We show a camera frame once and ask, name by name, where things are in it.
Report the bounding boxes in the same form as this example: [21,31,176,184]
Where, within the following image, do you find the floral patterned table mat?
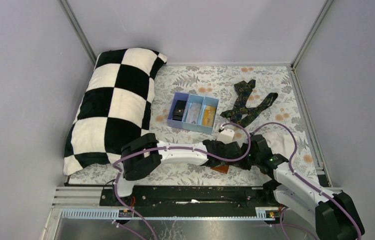
[68,65,321,187]

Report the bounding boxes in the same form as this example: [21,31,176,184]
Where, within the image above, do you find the black item in box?
[171,100,187,122]

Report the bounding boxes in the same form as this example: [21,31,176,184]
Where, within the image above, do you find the dark floral patterned necktie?
[220,79,279,129]

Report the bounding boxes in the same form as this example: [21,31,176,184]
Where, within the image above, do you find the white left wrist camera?
[216,128,235,144]

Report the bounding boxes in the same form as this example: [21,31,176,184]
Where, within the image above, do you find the pale grey credit card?
[185,102,202,125]

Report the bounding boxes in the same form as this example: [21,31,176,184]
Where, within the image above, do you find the brown leather card holder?
[211,165,230,174]

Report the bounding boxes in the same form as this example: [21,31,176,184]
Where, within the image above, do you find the blue three-compartment organizer box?
[166,92,219,134]

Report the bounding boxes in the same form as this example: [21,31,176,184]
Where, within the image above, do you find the white crumpled cloth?
[262,132,295,159]

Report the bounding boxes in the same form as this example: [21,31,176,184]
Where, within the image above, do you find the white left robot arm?
[111,133,249,206]

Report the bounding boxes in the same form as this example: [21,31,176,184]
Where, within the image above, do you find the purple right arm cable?
[252,121,363,240]

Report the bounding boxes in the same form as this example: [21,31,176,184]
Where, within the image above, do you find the black and white checkered pillow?
[63,47,168,176]

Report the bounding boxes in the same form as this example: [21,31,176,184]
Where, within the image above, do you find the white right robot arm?
[241,135,365,240]

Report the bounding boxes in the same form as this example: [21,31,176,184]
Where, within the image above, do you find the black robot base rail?
[99,185,287,219]

